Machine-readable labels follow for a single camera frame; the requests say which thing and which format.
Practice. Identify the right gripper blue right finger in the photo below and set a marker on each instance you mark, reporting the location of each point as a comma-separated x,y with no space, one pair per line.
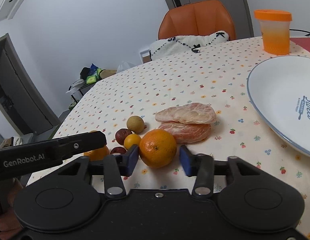
200,166

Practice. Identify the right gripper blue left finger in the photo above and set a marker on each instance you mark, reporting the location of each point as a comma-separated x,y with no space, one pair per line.
117,166

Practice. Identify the orange tangerine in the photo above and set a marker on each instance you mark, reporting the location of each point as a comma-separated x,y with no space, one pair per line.
97,153

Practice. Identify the small yellow kumquat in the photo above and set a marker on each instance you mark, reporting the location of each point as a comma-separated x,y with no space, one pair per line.
130,140

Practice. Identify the dark red jujube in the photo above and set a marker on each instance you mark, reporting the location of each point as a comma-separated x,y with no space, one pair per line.
121,135

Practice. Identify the peeled pomelo segment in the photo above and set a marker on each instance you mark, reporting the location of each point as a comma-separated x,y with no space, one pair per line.
187,134
191,114

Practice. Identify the large orange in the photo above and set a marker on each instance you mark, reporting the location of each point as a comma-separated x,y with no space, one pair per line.
157,148

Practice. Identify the brown longan fruit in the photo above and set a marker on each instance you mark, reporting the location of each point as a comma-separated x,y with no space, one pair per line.
135,124

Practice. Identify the person's left hand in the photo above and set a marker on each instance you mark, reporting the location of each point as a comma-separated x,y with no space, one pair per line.
9,224

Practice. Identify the floral tablecloth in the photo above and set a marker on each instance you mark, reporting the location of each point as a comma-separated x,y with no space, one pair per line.
215,76

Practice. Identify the black metal rack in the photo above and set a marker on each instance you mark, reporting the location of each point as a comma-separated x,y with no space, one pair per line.
78,89

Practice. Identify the green yellow clutter pile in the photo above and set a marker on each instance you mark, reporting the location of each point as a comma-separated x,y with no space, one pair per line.
91,74

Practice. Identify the white plastic bag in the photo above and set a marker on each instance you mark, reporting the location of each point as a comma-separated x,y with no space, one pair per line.
124,66

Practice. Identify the white plate with blue rim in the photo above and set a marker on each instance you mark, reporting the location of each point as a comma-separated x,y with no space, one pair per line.
279,90

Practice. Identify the white black fuzzy blanket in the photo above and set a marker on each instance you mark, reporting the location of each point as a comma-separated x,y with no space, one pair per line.
178,44

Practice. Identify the orange leather chair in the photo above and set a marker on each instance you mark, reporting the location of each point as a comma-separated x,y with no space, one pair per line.
199,19

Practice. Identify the orange lidded plastic cup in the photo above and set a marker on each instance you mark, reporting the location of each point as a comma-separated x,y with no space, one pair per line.
275,30

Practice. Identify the red cartoon table mat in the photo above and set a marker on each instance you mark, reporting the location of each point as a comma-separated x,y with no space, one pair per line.
303,42

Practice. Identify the dark doorway frame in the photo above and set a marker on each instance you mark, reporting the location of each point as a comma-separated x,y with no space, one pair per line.
20,102

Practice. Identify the cardboard box by wall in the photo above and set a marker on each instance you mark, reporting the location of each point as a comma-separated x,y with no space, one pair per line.
145,56

